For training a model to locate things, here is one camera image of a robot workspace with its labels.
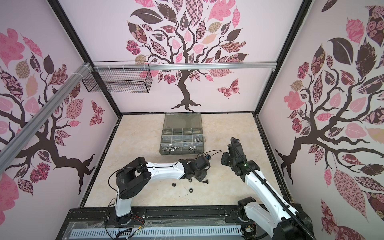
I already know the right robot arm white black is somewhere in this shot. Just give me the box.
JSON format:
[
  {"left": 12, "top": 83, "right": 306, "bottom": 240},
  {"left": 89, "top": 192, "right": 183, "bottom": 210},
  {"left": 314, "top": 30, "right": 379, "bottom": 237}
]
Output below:
[{"left": 221, "top": 137, "right": 315, "bottom": 240}]

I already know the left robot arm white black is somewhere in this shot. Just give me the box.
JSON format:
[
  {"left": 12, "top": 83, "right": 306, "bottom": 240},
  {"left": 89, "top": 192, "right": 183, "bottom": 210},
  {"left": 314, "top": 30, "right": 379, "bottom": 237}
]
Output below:
[{"left": 115, "top": 154, "right": 212, "bottom": 218}]

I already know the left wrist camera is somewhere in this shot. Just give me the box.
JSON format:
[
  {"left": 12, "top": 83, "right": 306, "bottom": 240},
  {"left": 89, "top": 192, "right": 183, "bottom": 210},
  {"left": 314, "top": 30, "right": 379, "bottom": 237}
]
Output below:
[{"left": 195, "top": 154, "right": 212, "bottom": 169}]

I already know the black corrugated cable conduit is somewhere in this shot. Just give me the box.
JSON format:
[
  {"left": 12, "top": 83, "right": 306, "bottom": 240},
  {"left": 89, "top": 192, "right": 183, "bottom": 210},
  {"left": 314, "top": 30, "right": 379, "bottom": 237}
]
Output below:
[{"left": 230, "top": 137, "right": 316, "bottom": 240}]

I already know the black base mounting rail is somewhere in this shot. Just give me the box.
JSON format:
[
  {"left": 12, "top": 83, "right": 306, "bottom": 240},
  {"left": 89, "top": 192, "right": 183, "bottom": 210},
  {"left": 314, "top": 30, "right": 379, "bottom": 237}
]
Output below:
[{"left": 65, "top": 205, "right": 250, "bottom": 226}]

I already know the white slotted cable duct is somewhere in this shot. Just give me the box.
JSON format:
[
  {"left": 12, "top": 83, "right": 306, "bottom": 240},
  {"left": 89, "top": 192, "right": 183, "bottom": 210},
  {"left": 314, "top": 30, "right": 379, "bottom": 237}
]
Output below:
[{"left": 69, "top": 226, "right": 243, "bottom": 240}]

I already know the black wire mesh basket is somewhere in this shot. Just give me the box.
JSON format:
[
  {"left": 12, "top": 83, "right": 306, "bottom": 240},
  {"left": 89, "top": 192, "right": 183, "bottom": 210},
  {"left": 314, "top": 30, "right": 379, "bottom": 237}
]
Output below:
[{"left": 82, "top": 60, "right": 153, "bottom": 94}]

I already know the aluminium rail back wall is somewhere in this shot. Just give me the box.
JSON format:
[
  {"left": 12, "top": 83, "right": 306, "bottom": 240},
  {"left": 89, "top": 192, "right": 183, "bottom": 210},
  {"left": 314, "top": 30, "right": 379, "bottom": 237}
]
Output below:
[{"left": 94, "top": 62, "right": 277, "bottom": 71}]

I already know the aluminium rail wall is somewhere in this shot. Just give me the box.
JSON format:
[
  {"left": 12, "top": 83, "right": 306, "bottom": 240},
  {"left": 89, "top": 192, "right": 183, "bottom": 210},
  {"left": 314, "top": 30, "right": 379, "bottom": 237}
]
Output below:
[
  {"left": 94, "top": 62, "right": 277, "bottom": 71},
  {"left": 1, "top": 63, "right": 91, "bottom": 173}
]

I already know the aluminium rail left wall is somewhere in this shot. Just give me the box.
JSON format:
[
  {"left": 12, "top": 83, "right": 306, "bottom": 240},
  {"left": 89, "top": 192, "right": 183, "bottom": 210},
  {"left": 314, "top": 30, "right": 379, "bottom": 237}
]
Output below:
[{"left": 1, "top": 63, "right": 91, "bottom": 173}]

